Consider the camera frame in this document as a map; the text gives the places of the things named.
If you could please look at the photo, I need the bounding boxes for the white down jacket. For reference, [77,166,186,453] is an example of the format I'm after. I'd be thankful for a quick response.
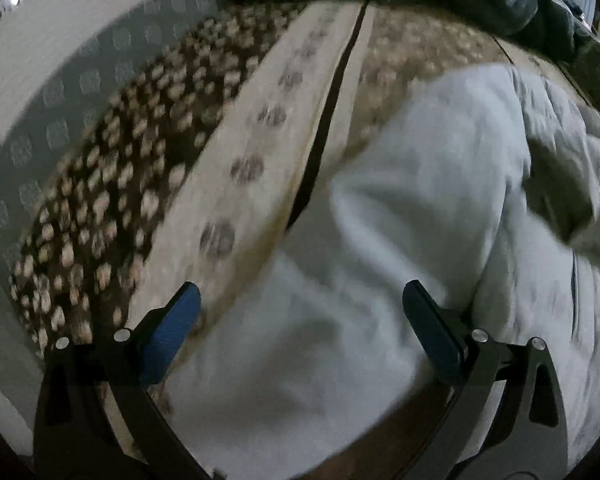
[165,65,600,480]

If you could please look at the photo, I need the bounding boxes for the grey square-print cloth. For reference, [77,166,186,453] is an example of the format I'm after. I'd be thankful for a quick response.
[0,0,231,286]

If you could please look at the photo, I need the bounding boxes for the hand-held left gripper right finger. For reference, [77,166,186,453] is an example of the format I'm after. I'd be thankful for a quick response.
[401,280,570,480]

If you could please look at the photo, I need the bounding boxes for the white cabinet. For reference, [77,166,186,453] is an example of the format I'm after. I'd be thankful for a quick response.
[0,0,191,171]

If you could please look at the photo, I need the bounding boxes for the dark green clothing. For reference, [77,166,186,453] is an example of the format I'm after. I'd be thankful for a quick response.
[450,0,593,61]

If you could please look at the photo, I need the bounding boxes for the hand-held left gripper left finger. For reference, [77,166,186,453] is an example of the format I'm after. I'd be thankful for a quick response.
[32,281,226,480]

